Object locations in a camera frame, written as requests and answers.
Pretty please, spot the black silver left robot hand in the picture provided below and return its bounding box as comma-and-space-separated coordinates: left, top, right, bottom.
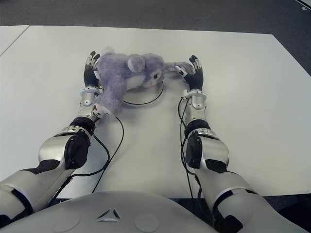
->
83, 50, 102, 87

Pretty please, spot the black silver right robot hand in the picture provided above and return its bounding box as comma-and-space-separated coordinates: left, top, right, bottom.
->
174, 54, 205, 92

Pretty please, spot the purple plush bunny doll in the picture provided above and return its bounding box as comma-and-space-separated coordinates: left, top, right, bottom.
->
92, 46, 195, 117

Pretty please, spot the white plate with black rim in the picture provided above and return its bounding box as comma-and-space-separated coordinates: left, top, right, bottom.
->
121, 79, 165, 107

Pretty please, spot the grey robot torso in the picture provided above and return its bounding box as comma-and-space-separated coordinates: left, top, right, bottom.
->
0, 191, 219, 233

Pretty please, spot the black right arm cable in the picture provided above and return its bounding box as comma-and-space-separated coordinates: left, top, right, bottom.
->
178, 97, 195, 199

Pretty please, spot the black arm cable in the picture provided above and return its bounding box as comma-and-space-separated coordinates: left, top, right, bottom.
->
48, 115, 125, 202
178, 97, 195, 199

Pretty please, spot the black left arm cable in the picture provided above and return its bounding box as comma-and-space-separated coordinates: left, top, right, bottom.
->
48, 115, 125, 202

